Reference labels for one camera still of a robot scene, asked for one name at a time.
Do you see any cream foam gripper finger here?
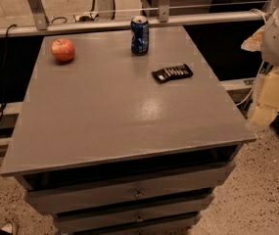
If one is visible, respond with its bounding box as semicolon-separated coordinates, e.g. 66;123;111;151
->
241;26;264;52

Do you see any blue pepsi can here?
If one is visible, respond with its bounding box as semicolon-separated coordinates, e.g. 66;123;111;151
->
130;16;149;55

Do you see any black snack bar wrapper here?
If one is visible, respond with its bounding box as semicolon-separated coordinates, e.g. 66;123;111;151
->
152;64;193;83

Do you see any white power strip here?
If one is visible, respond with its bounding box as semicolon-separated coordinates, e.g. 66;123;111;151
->
73;13;99;23

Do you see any grey drawer cabinet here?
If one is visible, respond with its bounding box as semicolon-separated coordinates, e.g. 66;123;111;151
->
1;26;255;235

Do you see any red apple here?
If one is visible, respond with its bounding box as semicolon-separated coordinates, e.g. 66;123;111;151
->
51;38;75;62

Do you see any metal railing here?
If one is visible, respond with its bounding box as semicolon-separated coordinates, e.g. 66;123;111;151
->
0;0;279;38

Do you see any shoe tip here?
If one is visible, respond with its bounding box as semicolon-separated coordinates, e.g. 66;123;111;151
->
0;221;18;235

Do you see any black cable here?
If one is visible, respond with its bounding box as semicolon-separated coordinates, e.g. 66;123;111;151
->
0;23;18;132

